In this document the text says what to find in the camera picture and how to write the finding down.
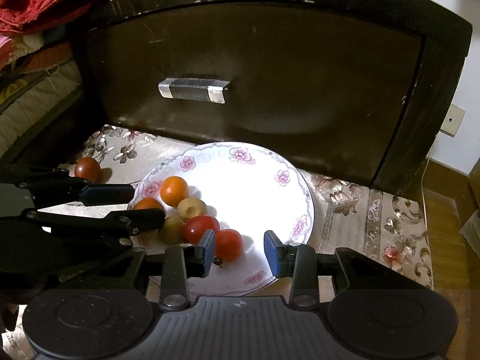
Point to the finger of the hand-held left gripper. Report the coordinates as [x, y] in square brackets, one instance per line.
[144, 220]
[108, 195]

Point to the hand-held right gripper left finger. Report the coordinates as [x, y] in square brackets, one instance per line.
[207, 253]

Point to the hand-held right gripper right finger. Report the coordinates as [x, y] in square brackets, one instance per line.
[272, 255]

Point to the orange tangerine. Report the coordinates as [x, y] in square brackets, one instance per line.
[148, 204]
[174, 190]

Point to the large red tomato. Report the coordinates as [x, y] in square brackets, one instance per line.
[229, 244]

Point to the small red tomato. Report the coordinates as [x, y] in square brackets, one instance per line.
[200, 228]

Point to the yellow-green round fruit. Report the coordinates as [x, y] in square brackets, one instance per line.
[170, 229]
[192, 209]

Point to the white floral plate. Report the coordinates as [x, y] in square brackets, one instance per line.
[243, 202]

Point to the dark red tomato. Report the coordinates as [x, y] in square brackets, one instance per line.
[88, 168]

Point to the grey mattress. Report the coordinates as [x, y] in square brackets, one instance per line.
[37, 105]

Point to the beige floral mat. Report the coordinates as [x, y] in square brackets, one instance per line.
[393, 232]

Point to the dark wooden nightstand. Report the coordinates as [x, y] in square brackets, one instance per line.
[281, 63]

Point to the white wall socket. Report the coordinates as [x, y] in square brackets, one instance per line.
[452, 120]

